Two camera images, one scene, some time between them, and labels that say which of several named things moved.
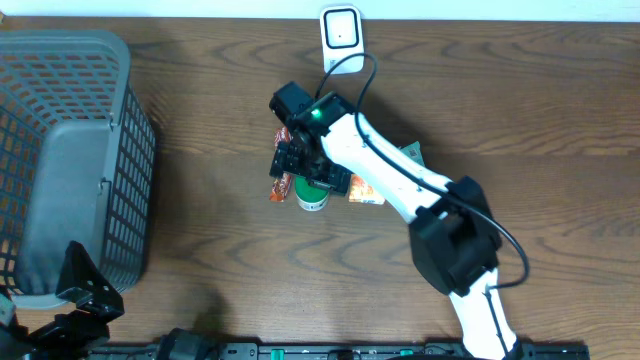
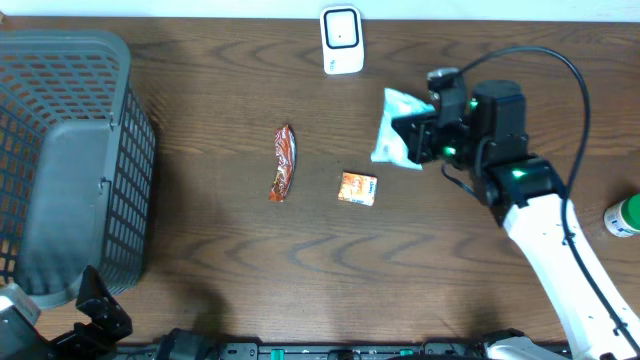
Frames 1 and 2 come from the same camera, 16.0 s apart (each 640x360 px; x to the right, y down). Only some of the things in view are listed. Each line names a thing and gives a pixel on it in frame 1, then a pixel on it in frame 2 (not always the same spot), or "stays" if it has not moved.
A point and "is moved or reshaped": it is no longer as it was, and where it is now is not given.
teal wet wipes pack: x=413 y=150 is moved or reshaped
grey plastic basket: x=77 y=162 stays
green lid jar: x=310 y=197 to x=623 y=218
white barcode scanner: x=342 y=34 stays
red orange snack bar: x=281 y=185 stays
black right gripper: x=287 y=160 to x=420 y=139
